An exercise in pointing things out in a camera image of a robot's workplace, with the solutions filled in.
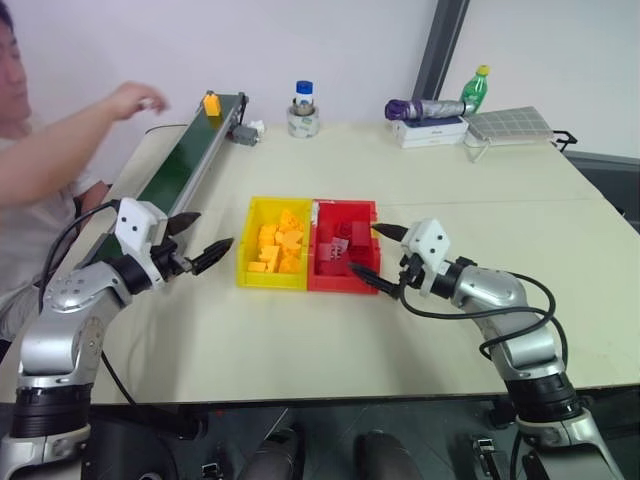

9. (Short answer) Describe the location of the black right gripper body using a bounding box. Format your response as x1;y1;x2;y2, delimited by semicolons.
397;252;427;291

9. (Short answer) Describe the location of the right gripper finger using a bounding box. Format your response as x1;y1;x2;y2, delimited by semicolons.
348;263;402;300
371;222;410;242

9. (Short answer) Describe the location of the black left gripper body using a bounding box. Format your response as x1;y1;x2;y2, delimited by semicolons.
149;217;195;282

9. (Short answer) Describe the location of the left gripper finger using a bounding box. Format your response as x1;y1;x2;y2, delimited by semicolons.
191;237;236;276
168;211;202;235

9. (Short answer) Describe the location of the green conveyor belt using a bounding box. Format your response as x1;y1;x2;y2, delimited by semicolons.
77;89;250;274

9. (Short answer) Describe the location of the person's right hand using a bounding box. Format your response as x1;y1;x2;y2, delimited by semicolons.
107;81;172;122

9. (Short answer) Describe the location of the red plastic bin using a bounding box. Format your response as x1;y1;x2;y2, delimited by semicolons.
306;198;381;295

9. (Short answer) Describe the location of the yellow plastic bin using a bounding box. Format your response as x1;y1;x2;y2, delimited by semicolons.
234;195;315;290

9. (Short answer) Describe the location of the white flat box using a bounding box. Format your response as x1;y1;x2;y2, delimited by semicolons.
398;131;467;150

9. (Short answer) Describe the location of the white box dark blue lid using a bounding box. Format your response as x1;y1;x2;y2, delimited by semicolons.
390;115;470;139

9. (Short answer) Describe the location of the purple grey folded umbrella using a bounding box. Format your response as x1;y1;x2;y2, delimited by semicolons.
384;98;481;122

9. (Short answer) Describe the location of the white tape roll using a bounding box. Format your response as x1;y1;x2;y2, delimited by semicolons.
286;102;322;139

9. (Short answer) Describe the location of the person in white shirt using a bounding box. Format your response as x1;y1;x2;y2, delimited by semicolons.
0;119;109;342

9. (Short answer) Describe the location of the green plastic bottle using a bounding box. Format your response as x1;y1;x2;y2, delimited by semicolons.
459;64;492;116

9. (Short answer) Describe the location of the jar with blue lid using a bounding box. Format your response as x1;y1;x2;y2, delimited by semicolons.
292;79;316;114

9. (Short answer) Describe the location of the dark rounded cap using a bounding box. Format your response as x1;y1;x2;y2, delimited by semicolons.
239;427;304;480

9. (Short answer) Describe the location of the person's head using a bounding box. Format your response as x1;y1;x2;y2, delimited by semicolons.
0;7;33;122

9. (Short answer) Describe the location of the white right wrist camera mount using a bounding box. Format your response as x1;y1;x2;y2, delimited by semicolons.
399;217;454;299

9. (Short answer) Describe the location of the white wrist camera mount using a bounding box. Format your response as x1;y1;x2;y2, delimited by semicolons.
113;197;169;286
399;217;454;299

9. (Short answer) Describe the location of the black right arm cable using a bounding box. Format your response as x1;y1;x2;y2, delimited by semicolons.
397;272;574;396

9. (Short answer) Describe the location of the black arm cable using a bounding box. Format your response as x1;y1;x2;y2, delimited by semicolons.
37;199;147;407
397;272;574;396

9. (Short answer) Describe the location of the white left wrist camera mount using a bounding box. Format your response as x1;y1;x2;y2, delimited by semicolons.
113;197;169;286

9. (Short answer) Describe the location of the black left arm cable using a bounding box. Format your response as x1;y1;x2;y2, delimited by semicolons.
37;199;147;407

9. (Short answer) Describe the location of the white wire rack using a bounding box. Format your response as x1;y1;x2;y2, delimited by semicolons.
462;130;559;164

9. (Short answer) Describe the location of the dark grey window post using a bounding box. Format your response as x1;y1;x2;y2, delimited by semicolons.
414;0;472;102

